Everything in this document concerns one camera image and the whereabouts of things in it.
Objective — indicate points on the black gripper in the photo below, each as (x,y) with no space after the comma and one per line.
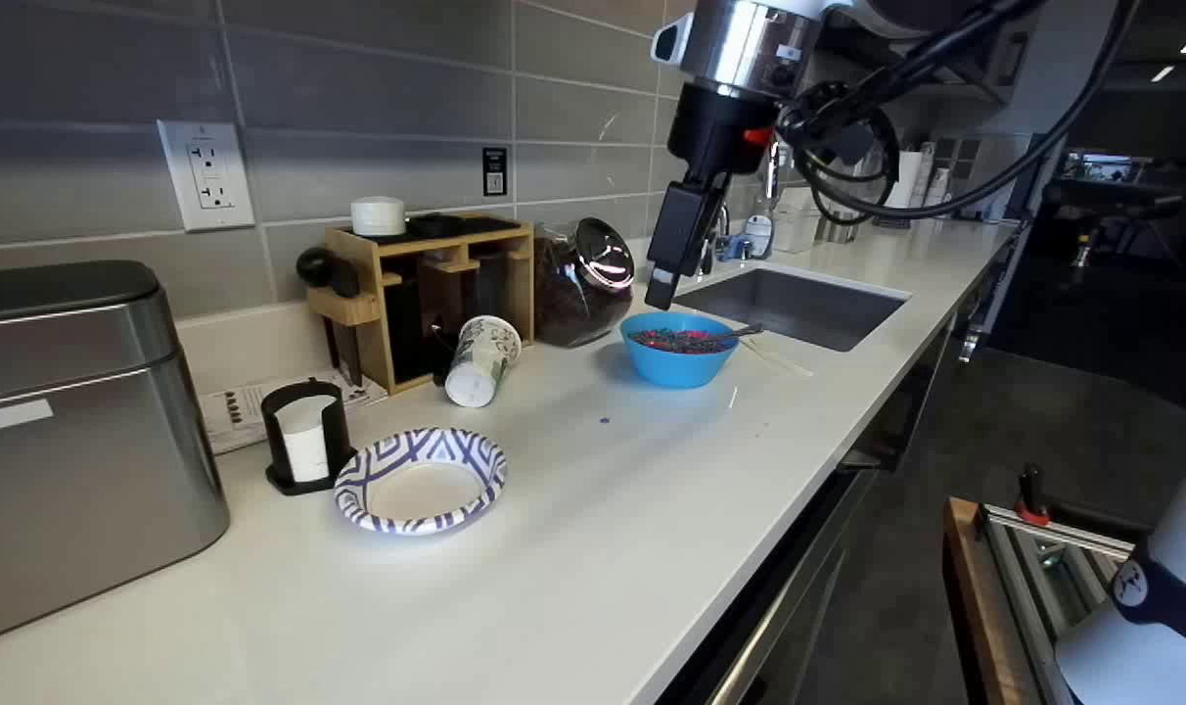
(712,139)

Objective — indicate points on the white paper cup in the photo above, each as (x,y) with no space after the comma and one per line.
(487,352)

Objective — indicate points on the small black wall switch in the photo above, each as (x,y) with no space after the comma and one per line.
(493,169)

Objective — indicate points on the robot arm silver white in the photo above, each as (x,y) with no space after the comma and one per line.
(745,87)

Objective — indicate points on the stainless steel bread box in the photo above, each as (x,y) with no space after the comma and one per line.
(101,458)

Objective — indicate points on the blue patterned paper plate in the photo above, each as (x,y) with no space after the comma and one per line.
(421,484)

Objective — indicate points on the kitchen sink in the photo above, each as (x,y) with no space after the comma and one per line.
(797,308)

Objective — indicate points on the wooden coffee pod organizer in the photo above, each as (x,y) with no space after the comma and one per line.
(391,308)

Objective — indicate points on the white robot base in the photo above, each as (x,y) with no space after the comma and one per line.
(1132,652)

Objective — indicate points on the white wall outlet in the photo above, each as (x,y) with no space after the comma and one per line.
(210,177)

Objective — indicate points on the dark glass jar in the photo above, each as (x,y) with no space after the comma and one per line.
(583,284)

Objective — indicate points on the blue bowl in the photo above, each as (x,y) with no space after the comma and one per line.
(674,352)

